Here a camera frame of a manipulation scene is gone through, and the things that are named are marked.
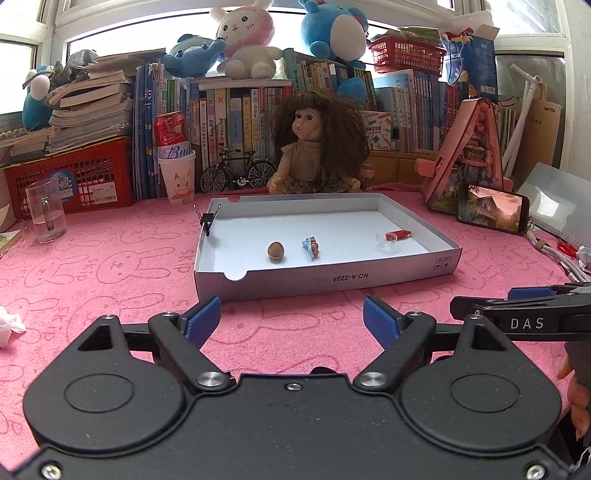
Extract curly haired doll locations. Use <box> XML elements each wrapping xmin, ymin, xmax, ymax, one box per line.
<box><xmin>267</xmin><ymin>91</ymin><xmax>370</xmax><ymax>195</ymax></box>

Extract grey plastic folder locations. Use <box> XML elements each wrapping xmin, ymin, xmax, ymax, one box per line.
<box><xmin>517</xmin><ymin>161</ymin><xmax>591</xmax><ymax>250</ymax></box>

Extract pink triangular dollhouse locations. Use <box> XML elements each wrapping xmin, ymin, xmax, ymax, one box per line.
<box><xmin>416</xmin><ymin>98</ymin><xmax>514</xmax><ymax>214</ymax></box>

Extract red capsule with clear cap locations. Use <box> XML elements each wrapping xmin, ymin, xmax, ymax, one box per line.
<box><xmin>376</xmin><ymin>228</ymin><xmax>411</xmax><ymax>246</ymax></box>

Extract small black binder clip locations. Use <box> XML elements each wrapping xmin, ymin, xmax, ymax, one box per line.
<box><xmin>195</xmin><ymin>204</ymin><xmax>222</xmax><ymax>237</ymax></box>

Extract black smartphone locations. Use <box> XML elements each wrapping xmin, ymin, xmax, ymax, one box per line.
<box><xmin>457</xmin><ymin>184</ymin><xmax>531</xmax><ymax>236</ymax></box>

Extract brown cardboard board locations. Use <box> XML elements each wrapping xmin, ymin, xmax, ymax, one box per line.
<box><xmin>522</xmin><ymin>99</ymin><xmax>562</xmax><ymax>182</ymax></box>

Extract red beer can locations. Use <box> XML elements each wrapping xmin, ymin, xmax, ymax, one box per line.
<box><xmin>154</xmin><ymin>111</ymin><xmax>191</xmax><ymax>160</ymax></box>

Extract white cables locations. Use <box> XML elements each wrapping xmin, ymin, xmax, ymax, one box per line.
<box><xmin>526</xmin><ymin>222</ymin><xmax>591</xmax><ymax>283</ymax></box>

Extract large red plastic basket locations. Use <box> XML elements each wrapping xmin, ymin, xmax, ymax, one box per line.
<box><xmin>0</xmin><ymin>137</ymin><xmax>134</xmax><ymax>215</ymax></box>

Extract large blue bear plush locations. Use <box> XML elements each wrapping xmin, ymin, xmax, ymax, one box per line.
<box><xmin>300</xmin><ymin>0</ymin><xmax>369</xmax><ymax>103</ymax></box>

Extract white cardboard box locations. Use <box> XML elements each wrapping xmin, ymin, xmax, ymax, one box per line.
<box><xmin>194</xmin><ymin>193</ymin><xmax>462</xmax><ymax>303</ymax></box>

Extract blue and white plush toy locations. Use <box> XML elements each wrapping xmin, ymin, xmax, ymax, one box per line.
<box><xmin>22</xmin><ymin>65</ymin><xmax>52</xmax><ymax>131</ymax></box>

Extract blue whale plush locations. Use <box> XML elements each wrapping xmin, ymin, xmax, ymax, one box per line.
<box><xmin>161</xmin><ymin>33</ymin><xmax>227</xmax><ymax>78</ymax></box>

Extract row of upright books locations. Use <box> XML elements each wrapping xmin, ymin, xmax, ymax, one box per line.
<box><xmin>134</xmin><ymin>48</ymin><xmax>518</xmax><ymax>201</ymax></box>

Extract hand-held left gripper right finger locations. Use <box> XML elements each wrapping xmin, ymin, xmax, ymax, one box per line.
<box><xmin>353</xmin><ymin>295</ymin><xmax>509</xmax><ymax>394</ymax></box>

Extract small red plastic basket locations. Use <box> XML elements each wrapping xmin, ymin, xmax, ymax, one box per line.
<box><xmin>368</xmin><ymin>36</ymin><xmax>448</xmax><ymax>75</ymax></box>

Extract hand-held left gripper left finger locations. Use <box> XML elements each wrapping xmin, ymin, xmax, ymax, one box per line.
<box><xmin>76</xmin><ymin>295</ymin><xmax>232</xmax><ymax>394</ymax></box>

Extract colourful stationery box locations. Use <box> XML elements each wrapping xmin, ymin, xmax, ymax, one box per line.
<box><xmin>365</xmin><ymin>111</ymin><xmax>394</xmax><ymax>153</ymax></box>

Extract clear glass mug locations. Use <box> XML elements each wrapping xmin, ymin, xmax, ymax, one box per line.
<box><xmin>25</xmin><ymin>180</ymin><xmax>68</xmax><ymax>244</ymax></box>

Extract miniature black bicycle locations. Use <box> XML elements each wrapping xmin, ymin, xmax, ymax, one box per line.
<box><xmin>200</xmin><ymin>148</ymin><xmax>276</xmax><ymax>195</ymax></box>

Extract pink bunny plush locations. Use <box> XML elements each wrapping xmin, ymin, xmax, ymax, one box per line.
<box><xmin>210</xmin><ymin>0</ymin><xmax>282</xmax><ymax>80</ymax></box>

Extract white plastic pipe stand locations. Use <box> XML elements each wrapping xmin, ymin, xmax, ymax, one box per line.
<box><xmin>503</xmin><ymin>65</ymin><xmax>546</xmax><ymax>178</ymax></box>

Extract pink rabbit print tablecloth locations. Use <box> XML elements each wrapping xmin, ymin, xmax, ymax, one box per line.
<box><xmin>0</xmin><ymin>182</ymin><xmax>591</xmax><ymax>444</ymax></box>

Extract brown paper notebook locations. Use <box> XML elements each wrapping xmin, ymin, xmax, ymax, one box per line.
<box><xmin>0</xmin><ymin>228</ymin><xmax>24</xmax><ymax>259</ymax></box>

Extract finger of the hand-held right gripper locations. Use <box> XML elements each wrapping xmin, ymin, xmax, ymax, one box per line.
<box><xmin>508</xmin><ymin>284</ymin><xmax>591</xmax><ymax>300</ymax></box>
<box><xmin>450</xmin><ymin>295</ymin><xmax>578</xmax><ymax>319</ymax></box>

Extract grey plush toy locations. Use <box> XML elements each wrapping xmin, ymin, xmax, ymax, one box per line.
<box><xmin>51</xmin><ymin>48</ymin><xmax>100</xmax><ymax>88</ymax></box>

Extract wooden drawer box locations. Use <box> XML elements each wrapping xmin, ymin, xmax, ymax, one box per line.
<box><xmin>369</xmin><ymin>152</ymin><xmax>444</xmax><ymax>184</ymax></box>

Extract person's right hand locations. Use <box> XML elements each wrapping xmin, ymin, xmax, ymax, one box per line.
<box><xmin>557</xmin><ymin>355</ymin><xmax>591</xmax><ymax>439</ymax></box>

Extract stack of books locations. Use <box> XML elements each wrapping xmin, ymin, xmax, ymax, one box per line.
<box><xmin>46</xmin><ymin>51</ymin><xmax>167</xmax><ymax>155</ymax></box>

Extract crumpled white tissue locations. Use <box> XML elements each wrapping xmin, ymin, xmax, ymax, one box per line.
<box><xmin>0</xmin><ymin>307</ymin><xmax>27</xmax><ymax>349</ymax></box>

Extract white cat print paper cup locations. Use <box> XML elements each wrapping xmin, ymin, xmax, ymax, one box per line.
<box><xmin>158</xmin><ymin>152</ymin><xmax>197</xmax><ymax>205</ymax></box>

